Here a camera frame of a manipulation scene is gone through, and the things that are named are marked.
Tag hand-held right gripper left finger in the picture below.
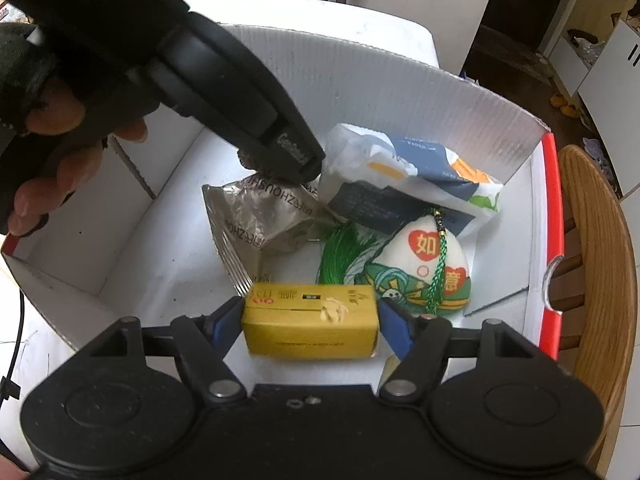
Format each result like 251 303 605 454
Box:
90 296 248 404

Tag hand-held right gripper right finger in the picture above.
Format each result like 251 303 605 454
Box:
377 296 546 404

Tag embroidered sachet with green tassel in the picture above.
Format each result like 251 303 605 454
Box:
315 207 474 319

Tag yellow rectangular box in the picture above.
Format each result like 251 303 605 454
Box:
240 282 382 360

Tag silver snack packet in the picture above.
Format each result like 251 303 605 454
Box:
201 174 341 297

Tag white cardboard box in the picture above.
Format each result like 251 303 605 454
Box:
0 22 566 391

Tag white and blue snack bag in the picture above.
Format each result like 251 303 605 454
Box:
319 123 505 239

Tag person's left hand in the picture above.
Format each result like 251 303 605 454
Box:
0 22 150 237

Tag round-backed wooden chair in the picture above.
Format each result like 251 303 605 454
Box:
547 144 632 480

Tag purple shoes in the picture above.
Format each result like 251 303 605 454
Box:
582 137 624 196

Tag white shoe bench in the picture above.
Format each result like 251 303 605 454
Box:
537 10 609 99

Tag white low cabinet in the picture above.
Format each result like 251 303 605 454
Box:
575 19 640 202

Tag black cable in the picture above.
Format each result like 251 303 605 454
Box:
0 287 27 404

